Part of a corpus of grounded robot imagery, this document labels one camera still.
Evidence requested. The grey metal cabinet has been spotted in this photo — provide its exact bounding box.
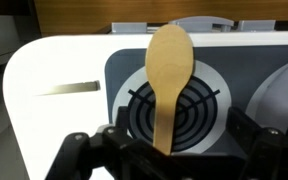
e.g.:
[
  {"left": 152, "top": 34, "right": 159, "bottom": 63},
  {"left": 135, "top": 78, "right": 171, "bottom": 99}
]
[{"left": 0, "top": 0, "right": 42, "bottom": 73}]

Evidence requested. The toy play kitchen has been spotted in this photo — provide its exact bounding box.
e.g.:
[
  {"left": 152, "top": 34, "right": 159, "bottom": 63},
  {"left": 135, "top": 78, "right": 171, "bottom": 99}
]
[{"left": 2, "top": 15, "right": 288, "bottom": 180}]

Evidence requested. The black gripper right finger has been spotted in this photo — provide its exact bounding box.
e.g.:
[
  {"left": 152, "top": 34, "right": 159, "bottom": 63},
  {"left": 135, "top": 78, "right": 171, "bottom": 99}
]
[{"left": 226, "top": 106, "right": 288, "bottom": 180}]

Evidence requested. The grey oven door handle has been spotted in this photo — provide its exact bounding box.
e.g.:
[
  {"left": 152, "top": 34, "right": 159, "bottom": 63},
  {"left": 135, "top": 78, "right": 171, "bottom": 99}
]
[{"left": 168, "top": 15, "right": 235, "bottom": 28}]

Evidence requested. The grey stovetop burner panel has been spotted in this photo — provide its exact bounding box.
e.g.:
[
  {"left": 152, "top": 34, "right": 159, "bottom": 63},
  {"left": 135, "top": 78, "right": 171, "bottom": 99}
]
[{"left": 103, "top": 44, "right": 288, "bottom": 156}]

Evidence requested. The grey toy stove knob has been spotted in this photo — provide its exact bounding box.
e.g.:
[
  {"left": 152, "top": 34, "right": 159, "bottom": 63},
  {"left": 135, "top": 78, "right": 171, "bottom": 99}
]
[
  {"left": 112, "top": 22, "right": 148, "bottom": 34},
  {"left": 238, "top": 19, "right": 277, "bottom": 33},
  {"left": 183, "top": 23, "right": 223, "bottom": 34}
]

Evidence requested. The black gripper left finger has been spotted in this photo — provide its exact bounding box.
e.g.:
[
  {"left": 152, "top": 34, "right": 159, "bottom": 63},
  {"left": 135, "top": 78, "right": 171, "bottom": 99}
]
[{"left": 47, "top": 106, "right": 192, "bottom": 180}]

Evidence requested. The wooden spoon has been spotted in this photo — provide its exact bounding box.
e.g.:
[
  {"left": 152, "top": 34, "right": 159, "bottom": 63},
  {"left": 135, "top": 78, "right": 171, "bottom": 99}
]
[{"left": 144, "top": 23, "right": 196, "bottom": 156}]

